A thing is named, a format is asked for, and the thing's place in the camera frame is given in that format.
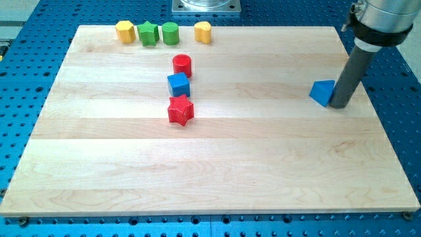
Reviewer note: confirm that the grey pusher rod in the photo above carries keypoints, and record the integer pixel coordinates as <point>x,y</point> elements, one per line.
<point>353,72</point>

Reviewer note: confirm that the yellow hexagon block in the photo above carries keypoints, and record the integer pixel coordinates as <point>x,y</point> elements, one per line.
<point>125,31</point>

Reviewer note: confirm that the wooden board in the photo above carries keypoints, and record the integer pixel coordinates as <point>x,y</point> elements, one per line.
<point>103,144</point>

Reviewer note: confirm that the yellow heart block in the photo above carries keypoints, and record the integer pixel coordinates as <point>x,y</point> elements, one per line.
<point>202,32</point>

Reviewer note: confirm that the green star block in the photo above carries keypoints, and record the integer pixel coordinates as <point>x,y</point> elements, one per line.
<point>148,33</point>

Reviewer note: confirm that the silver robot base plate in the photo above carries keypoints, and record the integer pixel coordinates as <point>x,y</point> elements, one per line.
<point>206,6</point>

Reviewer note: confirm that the red star block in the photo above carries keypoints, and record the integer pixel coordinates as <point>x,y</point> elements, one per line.
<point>180,110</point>

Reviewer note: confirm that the blue triangle block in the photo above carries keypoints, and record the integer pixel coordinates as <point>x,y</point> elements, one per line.
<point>322,91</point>

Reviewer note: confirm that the green cylinder block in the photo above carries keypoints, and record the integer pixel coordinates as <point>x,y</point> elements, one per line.
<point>170,33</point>

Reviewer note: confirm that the blue cube block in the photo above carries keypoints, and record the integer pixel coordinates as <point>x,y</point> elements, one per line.
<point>178,84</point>

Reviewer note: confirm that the red cylinder block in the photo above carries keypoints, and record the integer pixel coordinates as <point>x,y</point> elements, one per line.
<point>182,63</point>

